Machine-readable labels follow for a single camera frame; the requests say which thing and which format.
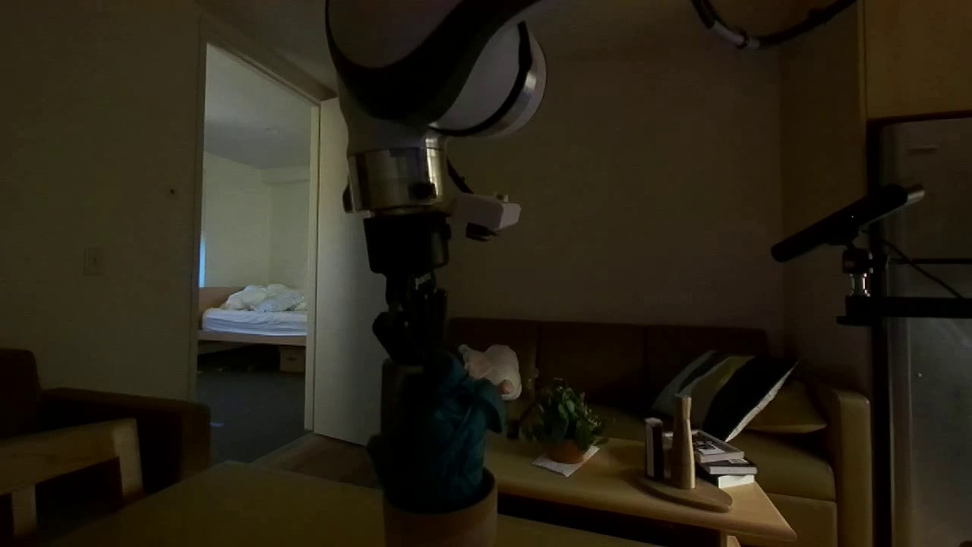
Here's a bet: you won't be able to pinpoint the wooden slatted chair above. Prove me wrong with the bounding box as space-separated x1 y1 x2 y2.
0 417 147 540

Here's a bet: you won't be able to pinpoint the grey metal cabinet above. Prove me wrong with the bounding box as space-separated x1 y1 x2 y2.
865 110 972 547

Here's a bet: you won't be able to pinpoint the bed with white sheet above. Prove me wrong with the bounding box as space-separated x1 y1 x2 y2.
199 281 309 359

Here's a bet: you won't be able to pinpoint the white open door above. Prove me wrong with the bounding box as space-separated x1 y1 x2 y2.
304 95 388 450

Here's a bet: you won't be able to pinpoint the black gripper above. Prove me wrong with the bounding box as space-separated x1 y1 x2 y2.
363 206 457 375

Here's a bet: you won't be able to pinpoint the olive sofa cushion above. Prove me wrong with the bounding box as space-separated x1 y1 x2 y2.
650 345 753 426

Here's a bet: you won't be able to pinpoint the tall wooden pepper mill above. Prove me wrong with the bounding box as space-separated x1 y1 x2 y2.
670 391 701 493

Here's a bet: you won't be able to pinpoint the blue cloth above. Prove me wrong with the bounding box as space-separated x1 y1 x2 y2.
374 349 511 517

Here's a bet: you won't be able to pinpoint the black microphone on stand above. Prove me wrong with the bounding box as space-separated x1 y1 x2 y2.
768 181 928 265

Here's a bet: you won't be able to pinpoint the black camera stand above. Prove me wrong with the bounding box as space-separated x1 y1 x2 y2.
834 226 972 547

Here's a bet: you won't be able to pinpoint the white plush toy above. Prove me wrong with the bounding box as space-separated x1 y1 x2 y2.
457 339 526 404

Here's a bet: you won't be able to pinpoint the brown sofa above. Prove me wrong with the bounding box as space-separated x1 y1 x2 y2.
445 315 876 547

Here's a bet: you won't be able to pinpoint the white crumpled duvet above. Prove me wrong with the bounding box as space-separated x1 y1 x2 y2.
222 280 309 315

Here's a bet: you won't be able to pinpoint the stack of books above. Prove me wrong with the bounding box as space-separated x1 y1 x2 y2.
691 431 764 493

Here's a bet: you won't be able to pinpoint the round wooden tray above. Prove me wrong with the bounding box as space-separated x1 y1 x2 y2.
635 467 734 512

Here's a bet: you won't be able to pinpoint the wooden coffee table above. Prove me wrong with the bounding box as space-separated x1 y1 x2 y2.
484 431 800 547

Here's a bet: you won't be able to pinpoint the open laptop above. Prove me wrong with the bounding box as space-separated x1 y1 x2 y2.
696 351 800 446

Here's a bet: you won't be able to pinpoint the white paper sheet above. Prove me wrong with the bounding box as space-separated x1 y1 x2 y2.
532 443 605 479

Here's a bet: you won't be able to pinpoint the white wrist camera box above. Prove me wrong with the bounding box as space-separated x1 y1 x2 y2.
449 190 526 244

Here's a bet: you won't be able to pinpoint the short wooden shaker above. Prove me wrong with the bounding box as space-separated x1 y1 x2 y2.
641 413 668 484

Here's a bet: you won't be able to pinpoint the small green potted plant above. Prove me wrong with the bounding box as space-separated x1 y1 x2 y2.
521 375 609 467

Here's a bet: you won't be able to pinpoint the brown armchair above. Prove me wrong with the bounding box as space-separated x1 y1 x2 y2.
0 345 215 484

